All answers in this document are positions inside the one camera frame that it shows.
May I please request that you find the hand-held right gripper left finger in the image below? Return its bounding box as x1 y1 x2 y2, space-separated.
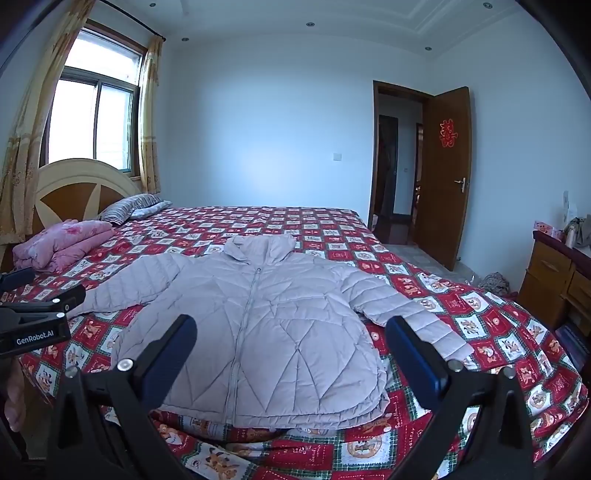
45 315 198 480

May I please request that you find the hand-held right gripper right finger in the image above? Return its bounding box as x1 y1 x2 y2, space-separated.
385 315 539 480

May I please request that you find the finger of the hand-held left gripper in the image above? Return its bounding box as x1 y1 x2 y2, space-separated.
0 267 37 292
0 285 88 324

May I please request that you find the light grey quilted jacket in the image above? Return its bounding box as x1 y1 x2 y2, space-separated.
69 234 474 428

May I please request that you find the grey clothes heap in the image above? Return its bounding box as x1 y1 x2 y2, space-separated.
479 271 511 296

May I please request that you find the person's left hand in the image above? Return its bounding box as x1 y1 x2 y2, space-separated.
4 357 26 432

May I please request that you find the pink folded quilt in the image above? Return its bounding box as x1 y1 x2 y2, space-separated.
12 219 115 272

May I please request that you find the bed with red checkered sheet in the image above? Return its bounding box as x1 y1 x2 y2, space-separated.
0 205 583 480

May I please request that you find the cream and brown wooden headboard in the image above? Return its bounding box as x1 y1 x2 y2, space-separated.
0 158 142 273

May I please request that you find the black and white striped pillow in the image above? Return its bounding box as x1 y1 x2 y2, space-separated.
99 194 164 226

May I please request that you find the grey patterned pillow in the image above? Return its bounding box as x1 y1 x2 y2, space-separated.
129 199 174 220

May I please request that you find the wide yellow floral curtain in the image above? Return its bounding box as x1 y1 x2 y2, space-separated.
0 0 95 243

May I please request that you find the brown wooden door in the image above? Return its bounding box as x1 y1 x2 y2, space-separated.
412 87 472 272

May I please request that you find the wooden dresser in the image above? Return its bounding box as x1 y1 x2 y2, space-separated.
518 230 591 333

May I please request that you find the pink box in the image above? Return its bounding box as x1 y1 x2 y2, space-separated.
533 220 565 241

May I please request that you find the narrow yellow floral curtain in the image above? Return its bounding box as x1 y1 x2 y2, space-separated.
137 36 163 195

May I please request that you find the red paper door decoration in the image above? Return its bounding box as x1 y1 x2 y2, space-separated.
438 119 458 148

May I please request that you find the black curtain rod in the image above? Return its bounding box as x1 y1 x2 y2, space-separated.
95 0 166 40

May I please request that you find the window with wooden frame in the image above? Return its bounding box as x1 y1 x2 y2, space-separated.
41 21 148 178

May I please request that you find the dark wooden door frame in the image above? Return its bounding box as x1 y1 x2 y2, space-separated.
368 80 435 245

